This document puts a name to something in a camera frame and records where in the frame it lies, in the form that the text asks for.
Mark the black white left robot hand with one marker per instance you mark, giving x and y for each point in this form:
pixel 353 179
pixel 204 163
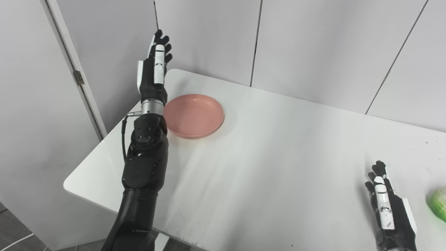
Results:
pixel 152 83

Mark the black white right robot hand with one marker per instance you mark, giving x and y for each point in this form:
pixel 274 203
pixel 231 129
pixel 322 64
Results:
pixel 397 223

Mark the white green toy cabbage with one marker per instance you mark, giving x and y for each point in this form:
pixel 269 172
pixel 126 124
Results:
pixel 439 205

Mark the pink round plate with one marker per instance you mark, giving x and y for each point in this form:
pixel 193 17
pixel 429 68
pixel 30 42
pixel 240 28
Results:
pixel 195 116

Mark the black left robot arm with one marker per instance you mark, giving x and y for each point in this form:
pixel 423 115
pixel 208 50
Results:
pixel 144 167

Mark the metal door hinge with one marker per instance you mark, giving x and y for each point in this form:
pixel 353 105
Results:
pixel 78 77

